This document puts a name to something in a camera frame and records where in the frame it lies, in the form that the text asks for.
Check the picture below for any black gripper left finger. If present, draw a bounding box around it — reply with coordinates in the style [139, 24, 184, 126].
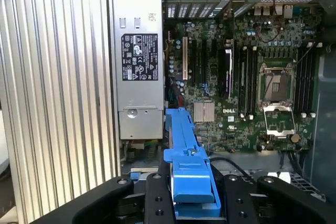
[30, 159, 180, 224]

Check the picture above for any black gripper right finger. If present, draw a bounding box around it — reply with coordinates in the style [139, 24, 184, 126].
[209, 160, 336, 224]

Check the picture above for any grey metal disk bay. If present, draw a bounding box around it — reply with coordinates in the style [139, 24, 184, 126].
[207, 151, 329, 204]

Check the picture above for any green motherboard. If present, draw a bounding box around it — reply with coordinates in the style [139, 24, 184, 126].
[164, 3, 325, 154]

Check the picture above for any silver chipset heat sink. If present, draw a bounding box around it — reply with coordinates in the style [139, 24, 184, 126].
[193, 102, 215, 123]

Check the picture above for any grey power supply unit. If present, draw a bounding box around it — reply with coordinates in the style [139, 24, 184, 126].
[111, 0, 165, 141]

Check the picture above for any black RAM slot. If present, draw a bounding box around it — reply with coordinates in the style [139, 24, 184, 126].
[239, 46, 248, 119]
[297, 42, 307, 119]
[248, 46, 259, 120]
[307, 42, 322, 119]

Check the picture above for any CPU socket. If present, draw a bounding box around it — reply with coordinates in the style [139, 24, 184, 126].
[258, 65, 296, 104]

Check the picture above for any black PC case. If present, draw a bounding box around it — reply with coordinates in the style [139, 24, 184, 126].
[106, 0, 336, 209]

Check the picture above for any black expansion slot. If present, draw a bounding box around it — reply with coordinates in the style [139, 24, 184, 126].
[190, 39, 198, 84]
[201, 39, 208, 84]

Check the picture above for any white expansion slot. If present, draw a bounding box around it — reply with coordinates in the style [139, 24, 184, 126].
[182, 36, 189, 80]

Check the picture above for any thin metal locking lever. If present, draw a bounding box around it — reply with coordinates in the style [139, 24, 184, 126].
[296, 42, 316, 63]

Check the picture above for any metal socket cover frame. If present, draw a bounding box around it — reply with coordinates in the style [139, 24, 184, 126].
[262, 102, 296, 138]

